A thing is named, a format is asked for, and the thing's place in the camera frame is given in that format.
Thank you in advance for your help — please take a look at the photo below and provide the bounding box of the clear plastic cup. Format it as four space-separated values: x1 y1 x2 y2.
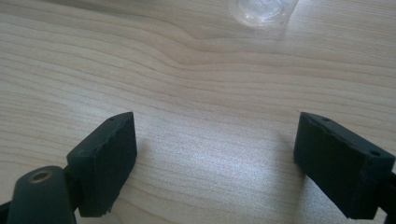
226 0 300 30

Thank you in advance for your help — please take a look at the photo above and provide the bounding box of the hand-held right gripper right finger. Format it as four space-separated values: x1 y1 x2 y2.
292 111 396 220

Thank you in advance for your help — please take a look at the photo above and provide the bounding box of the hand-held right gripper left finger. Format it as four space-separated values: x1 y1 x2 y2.
66 111 138 218

